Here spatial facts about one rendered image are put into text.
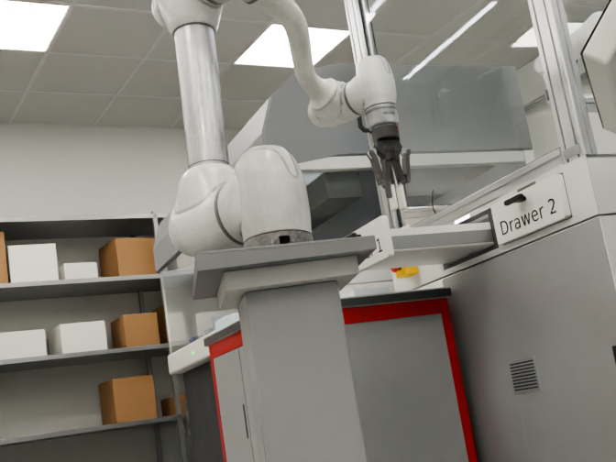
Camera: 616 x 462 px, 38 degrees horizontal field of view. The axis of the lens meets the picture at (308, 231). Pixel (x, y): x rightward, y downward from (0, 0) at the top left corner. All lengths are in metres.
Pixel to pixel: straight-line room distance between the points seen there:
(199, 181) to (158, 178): 4.79
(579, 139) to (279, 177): 0.73
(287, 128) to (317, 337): 1.62
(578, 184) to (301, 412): 0.87
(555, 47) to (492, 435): 1.08
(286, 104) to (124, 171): 3.53
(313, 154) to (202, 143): 1.26
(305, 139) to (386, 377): 1.18
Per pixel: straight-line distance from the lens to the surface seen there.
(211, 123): 2.20
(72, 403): 6.39
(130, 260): 6.18
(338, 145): 3.45
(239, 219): 1.99
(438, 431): 2.61
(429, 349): 2.62
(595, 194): 2.19
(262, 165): 1.98
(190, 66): 2.27
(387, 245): 2.32
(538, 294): 2.38
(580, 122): 2.24
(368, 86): 2.53
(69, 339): 6.00
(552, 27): 2.32
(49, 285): 5.94
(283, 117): 3.40
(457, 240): 2.45
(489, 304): 2.55
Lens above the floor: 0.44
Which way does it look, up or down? 12 degrees up
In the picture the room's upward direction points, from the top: 9 degrees counter-clockwise
